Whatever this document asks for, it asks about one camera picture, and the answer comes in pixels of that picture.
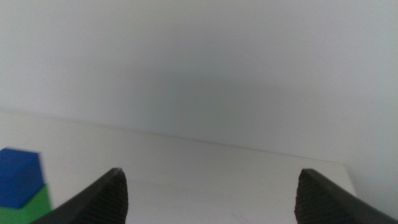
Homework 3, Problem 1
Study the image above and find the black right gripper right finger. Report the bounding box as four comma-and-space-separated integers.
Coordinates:
294, 168, 398, 224

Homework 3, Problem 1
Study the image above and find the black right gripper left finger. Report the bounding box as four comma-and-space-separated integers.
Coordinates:
30, 167, 129, 224

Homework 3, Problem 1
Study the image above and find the green cube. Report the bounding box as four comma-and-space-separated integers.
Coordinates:
0, 184, 53, 224

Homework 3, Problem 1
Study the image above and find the blue cube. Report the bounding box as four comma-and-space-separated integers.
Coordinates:
0, 147, 46, 210

